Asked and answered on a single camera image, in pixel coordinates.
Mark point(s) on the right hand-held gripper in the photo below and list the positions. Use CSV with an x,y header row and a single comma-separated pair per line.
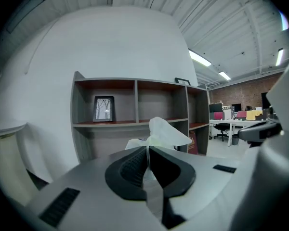
x,y
255,131

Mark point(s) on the white pack of tissues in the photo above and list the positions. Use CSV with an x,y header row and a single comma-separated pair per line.
x,y
163,131

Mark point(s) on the short lit ceiling light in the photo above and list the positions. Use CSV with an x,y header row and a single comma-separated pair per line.
x,y
224,75

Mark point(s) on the dark unlit ceiling light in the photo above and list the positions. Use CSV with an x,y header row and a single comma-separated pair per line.
x,y
26,11

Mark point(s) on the black office chair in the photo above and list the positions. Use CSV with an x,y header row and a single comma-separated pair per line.
x,y
221,129

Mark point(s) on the long lit ceiling light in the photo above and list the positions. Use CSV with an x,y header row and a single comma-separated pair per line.
x,y
199,57

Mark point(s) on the grey waste bin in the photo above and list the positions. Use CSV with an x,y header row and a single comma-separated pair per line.
x,y
235,140

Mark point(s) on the yellow desk divider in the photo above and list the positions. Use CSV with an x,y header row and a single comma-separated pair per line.
x,y
254,115

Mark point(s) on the black framed tree picture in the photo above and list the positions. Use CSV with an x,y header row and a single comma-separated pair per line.
x,y
103,109

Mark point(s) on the small black picture frame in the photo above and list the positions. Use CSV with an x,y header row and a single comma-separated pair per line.
x,y
182,81

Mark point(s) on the black wall screen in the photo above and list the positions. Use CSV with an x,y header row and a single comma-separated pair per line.
x,y
265,100

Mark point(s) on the narrow lit ceiling light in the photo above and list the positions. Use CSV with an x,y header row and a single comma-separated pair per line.
x,y
279,57

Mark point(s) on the grey wooden shelf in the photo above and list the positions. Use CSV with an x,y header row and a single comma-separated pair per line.
x,y
136,100

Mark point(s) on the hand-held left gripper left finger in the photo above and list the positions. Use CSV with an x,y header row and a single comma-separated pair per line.
x,y
125,174

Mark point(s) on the red desk divider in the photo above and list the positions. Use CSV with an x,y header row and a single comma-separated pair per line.
x,y
218,116

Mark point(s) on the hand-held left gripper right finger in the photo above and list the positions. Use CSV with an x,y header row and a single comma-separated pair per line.
x,y
173,174

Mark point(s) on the white office desk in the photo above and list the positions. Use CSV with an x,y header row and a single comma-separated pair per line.
x,y
240,123

